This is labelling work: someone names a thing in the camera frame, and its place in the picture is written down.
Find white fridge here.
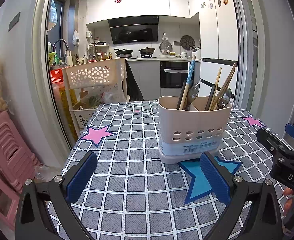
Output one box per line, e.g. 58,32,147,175
199,0,238,98

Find red plastic basket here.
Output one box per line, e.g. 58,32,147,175
49,69,64,83

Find black wok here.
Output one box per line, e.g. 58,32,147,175
114,48,134,58

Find round dark tray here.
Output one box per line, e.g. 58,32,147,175
180,35,195,50

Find black cooking pot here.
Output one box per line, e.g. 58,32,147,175
139,46,156,57

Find grey checked tablecloth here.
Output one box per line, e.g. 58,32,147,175
46,100,294,240

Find seasoning rack with bottles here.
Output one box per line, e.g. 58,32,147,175
88,41,112,60

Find beige perforated storage trolley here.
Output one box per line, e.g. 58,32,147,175
62,58,130,134

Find curved kitchen faucet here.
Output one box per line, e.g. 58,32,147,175
52,39,70,58

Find blue patterned wooden chopstick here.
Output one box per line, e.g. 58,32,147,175
179,55,196,111

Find black range hood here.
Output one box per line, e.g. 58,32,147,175
108,16,160,45

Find round grey plate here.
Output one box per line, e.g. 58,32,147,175
159,41,173,55

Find black hanging cloth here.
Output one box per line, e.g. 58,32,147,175
125,61,144,101

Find beige plastic utensil holder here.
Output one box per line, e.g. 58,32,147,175
157,96,233,165

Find white upper cabinets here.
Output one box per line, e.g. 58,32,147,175
86,0,191,25

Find black handled metal spoon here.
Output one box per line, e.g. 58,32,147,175
187,82,200,111

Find blue star sticker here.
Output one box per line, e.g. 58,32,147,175
179,155,243,205

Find dark wall switch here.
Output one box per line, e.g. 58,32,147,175
8,12,21,32

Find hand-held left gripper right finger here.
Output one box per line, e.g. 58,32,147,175
199,151,285,240

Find clear plastic bag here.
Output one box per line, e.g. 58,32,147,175
34,164,62,182

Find pink star sticker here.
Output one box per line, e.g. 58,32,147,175
242,114,265,128
79,124,117,148

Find dark translucent plastic spoon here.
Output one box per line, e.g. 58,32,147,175
217,87,233,111

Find black built-in oven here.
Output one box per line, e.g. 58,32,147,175
160,61,195,89

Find black-handled utensil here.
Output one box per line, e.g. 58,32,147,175
205,84,217,111
175,79,188,110

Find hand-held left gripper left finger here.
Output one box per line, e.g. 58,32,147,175
15,151,98,240

